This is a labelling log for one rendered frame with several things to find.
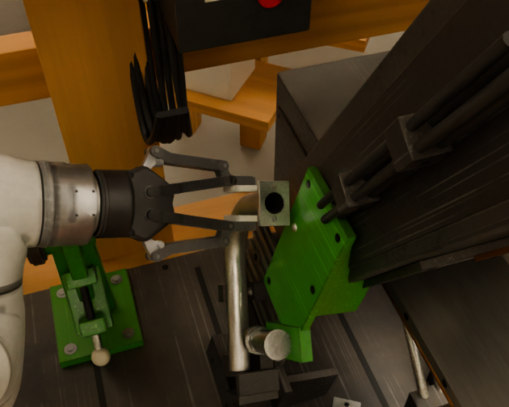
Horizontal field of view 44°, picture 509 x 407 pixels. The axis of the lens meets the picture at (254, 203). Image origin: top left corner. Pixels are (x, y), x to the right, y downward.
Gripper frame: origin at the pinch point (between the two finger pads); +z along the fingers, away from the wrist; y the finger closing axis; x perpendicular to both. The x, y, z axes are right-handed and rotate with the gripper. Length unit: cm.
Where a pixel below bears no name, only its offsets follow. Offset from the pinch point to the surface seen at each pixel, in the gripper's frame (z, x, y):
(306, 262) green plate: 4.0, -5.4, -7.1
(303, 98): 10.9, 5.0, 14.7
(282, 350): 3.4, -0.7, -18.5
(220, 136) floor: 83, 175, 32
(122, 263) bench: -3.2, 42.8, -10.1
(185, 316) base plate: 2.6, 28.1, -18.1
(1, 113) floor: 2, 232, 44
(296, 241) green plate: 4.2, -3.0, -4.8
